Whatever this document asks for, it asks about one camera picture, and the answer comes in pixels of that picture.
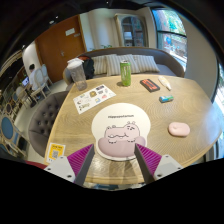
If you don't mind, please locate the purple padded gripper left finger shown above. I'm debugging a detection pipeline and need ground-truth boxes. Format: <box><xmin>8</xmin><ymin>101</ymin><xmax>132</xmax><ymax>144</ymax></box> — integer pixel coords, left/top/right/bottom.
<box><xmin>45</xmin><ymin>144</ymin><xmax>95</xmax><ymax>186</ymax></box>

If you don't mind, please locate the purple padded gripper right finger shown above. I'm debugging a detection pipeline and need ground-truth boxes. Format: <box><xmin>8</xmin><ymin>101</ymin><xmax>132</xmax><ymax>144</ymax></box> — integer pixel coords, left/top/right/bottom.
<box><xmin>134</xmin><ymin>144</ymin><xmax>182</xmax><ymax>184</ymax></box>

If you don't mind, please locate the pink computer mouse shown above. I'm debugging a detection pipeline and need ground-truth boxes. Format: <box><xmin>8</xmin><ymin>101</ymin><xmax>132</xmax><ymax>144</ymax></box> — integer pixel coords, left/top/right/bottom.
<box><xmin>168</xmin><ymin>122</ymin><xmax>190</xmax><ymax>137</ymax></box>

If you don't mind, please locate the white hippo mouse pad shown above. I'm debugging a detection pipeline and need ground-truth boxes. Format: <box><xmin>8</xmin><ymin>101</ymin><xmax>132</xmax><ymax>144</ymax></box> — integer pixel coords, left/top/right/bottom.
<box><xmin>91</xmin><ymin>103</ymin><xmax>151</xmax><ymax>161</ymax></box>

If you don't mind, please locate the yellow QR code card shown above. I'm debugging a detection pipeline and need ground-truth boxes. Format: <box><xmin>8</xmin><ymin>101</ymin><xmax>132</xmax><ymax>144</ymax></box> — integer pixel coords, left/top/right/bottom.
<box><xmin>47</xmin><ymin>143</ymin><xmax>66</xmax><ymax>163</ymax></box>

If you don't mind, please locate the grey tufted chair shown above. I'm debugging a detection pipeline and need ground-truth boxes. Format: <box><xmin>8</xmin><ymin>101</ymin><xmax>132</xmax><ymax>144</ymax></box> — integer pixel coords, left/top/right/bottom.
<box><xmin>28</xmin><ymin>91</ymin><xmax>68</xmax><ymax>157</ymax></box>

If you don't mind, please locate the small teal tube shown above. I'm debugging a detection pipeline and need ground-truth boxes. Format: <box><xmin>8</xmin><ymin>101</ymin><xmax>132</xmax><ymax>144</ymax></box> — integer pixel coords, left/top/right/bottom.
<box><xmin>159</xmin><ymin>95</ymin><xmax>174</xmax><ymax>103</ymax></box>

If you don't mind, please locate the blue round-back chair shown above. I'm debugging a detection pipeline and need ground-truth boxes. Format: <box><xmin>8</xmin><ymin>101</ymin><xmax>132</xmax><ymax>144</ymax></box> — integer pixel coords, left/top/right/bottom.
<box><xmin>0</xmin><ymin>115</ymin><xmax>28</xmax><ymax>157</ymax></box>

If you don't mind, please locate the sticker sheet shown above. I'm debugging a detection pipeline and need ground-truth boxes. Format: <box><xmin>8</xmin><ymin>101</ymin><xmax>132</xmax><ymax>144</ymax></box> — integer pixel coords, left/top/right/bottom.
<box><xmin>73</xmin><ymin>84</ymin><xmax>115</xmax><ymax>114</ymax></box>

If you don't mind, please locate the black and red case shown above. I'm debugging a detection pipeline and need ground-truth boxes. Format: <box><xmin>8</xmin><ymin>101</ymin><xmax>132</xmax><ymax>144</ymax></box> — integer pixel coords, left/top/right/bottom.
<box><xmin>140</xmin><ymin>79</ymin><xmax>160</xmax><ymax>92</ymax></box>

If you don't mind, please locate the cream tube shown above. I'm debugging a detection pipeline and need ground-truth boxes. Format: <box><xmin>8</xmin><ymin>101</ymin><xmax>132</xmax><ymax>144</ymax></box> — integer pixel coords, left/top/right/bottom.
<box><xmin>158</xmin><ymin>76</ymin><xmax>172</xmax><ymax>91</ymax></box>

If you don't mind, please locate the white chair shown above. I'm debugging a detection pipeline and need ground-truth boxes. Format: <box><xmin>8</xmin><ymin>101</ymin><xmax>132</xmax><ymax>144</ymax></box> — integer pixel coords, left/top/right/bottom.
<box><xmin>32</xmin><ymin>69</ymin><xmax>49</xmax><ymax>97</ymax></box>

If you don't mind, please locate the striped cushion right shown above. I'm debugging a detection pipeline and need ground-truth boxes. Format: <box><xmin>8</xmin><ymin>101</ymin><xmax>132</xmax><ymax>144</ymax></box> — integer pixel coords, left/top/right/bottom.
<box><xmin>133</xmin><ymin>55</ymin><xmax>159</xmax><ymax>73</ymax></box>

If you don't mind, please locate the striped cushion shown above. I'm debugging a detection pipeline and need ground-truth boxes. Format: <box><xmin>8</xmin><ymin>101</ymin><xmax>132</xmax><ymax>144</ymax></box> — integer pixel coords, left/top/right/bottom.
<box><xmin>92</xmin><ymin>56</ymin><xmax>107</xmax><ymax>75</ymax></box>
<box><xmin>105</xmin><ymin>54</ymin><xmax>140</xmax><ymax>76</ymax></box>
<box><xmin>133</xmin><ymin>55</ymin><xmax>159</xmax><ymax>73</ymax></box>

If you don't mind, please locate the grey sofa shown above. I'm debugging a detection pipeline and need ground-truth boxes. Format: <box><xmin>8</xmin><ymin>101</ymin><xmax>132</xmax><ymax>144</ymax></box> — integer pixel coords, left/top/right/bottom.
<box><xmin>62</xmin><ymin>46</ymin><xmax>186</xmax><ymax>85</ymax></box>

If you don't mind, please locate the green drink can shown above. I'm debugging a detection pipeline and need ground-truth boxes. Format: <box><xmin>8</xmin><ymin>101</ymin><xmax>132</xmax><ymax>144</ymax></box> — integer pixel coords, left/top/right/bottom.
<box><xmin>120</xmin><ymin>60</ymin><xmax>131</xmax><ymax>86</ymax></box>

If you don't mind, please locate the black bag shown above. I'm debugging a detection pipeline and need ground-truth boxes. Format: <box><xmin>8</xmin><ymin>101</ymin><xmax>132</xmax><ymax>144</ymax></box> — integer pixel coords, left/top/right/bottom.
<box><xmin>79</xmin><ymin>56</ymin><xmax>95</xmax><ymax>79</ymax></box>

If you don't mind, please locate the striped cushion left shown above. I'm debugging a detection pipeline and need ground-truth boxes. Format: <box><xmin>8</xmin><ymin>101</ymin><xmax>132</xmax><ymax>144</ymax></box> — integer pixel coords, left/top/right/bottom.
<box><xmin>92</xmin><ymin>56</ymin><xmax>107</xmax><ymax>75</ymax></box>

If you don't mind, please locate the seated person in white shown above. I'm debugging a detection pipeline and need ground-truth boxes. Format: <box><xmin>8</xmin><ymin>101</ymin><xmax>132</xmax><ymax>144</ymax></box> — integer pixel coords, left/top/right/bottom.
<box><xmin>29</xmin><ymin>64</ymin><xmax>38</xmax><ymax>91</ymax></box>

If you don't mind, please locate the striped cushion middle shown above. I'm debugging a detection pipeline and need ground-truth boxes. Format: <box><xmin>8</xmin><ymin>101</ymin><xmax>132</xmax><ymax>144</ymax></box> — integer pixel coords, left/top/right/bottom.
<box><xmin>105</xmin><ymin>54</ymin><xmax>140</xmax><ymax>76</ymax></box>

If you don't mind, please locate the brown wooden door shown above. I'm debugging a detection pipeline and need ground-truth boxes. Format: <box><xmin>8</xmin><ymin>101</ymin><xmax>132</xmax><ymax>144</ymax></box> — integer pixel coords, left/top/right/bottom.
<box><xmin>35</xmin><ymin>16</ymin><xmax>86</xmax><ymax>82</ymax></box>

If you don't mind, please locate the arched cabinet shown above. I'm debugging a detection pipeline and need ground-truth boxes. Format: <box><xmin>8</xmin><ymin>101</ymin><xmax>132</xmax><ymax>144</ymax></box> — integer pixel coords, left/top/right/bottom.
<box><xmin>114</xmin><ymin>14</ymin><xmax>148</xmax><ymax>47</ymax></box>

